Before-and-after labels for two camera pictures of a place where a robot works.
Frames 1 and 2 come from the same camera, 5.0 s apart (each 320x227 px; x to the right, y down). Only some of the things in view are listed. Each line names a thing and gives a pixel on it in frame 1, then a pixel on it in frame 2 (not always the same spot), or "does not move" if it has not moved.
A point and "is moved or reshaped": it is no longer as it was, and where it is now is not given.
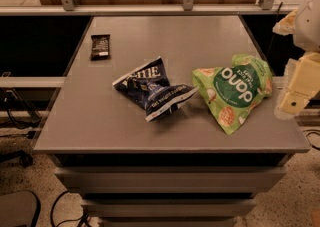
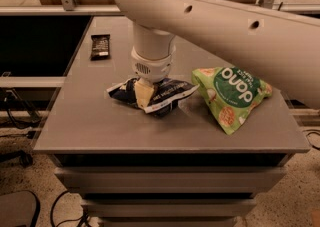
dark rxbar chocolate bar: [100, 47] does not move
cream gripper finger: [303, 85] to [143, 91]
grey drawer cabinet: [181, 168] does not move
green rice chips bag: [229, 93] does not move
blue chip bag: [149, 87] is moved or reshaped
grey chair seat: [19, 209] does not move
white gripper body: [309, 27] to [154, 67]
